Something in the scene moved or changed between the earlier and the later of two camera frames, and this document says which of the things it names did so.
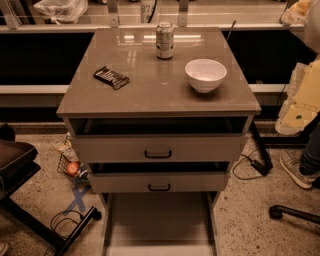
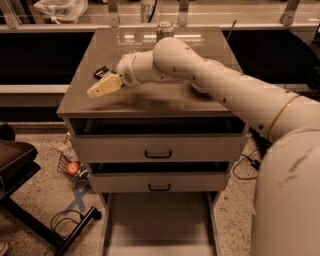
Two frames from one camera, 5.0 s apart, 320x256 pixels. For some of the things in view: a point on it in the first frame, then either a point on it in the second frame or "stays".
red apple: (72, 168) stays
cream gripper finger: (302, 104) → (129, 69)
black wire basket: (62, 168) stays
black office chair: (17, 166) stays
